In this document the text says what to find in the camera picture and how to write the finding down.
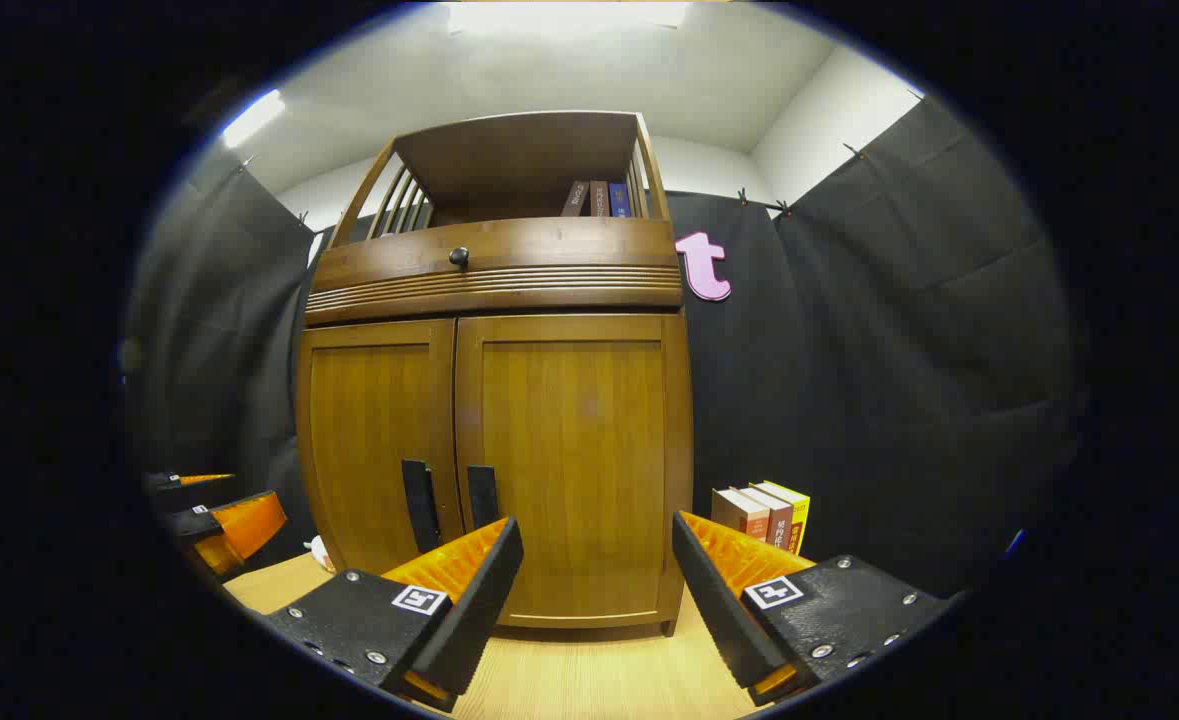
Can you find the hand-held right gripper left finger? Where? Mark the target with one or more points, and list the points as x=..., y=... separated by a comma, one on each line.
x=479, y=610

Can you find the long ceiling light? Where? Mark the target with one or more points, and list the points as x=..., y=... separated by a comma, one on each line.
x=254, y=117

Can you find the brown spine book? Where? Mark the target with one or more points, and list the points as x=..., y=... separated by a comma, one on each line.
x=777, y=522

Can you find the wooden cabinet door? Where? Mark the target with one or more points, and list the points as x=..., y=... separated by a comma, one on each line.
x=369, y=430
x=579, y=430

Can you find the wide ceiling light panel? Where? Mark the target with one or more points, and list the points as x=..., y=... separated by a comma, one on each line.
x=569, y=14

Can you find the blue shelf book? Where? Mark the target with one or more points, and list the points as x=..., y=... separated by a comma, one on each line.
x=619, y=200

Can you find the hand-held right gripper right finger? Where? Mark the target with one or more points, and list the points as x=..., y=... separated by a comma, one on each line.
x=719, y=610

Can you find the dark red shelf book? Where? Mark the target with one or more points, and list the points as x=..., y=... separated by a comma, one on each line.
x=599, y=198

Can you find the black round drawer knob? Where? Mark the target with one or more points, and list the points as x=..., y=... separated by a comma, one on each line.
x=459, y=256

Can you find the wooden double-door shoe cabinet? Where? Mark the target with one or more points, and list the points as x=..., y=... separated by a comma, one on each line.
x=509, y=160

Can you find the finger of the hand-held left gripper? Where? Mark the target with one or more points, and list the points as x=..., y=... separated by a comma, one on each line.
x=194, y=522
x=164, y=481

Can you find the yellow book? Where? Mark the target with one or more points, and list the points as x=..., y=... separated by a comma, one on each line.
x=799, y=520

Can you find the black backdrop cloth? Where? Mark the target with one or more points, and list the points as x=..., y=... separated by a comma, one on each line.
x=899, y=350

